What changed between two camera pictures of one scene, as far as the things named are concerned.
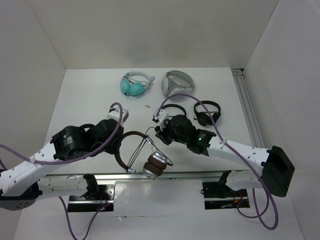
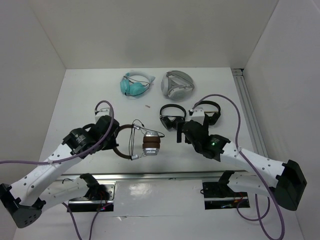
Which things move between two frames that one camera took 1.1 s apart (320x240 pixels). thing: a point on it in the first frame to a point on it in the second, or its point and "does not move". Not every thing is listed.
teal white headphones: (135, 83) does not move
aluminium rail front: (141, 177) does not move
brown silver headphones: (155, 164) to (151, 143)
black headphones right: (204, 118) does not move
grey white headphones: (176, 82) does not move
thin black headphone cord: (135, 152) to (131, 135)
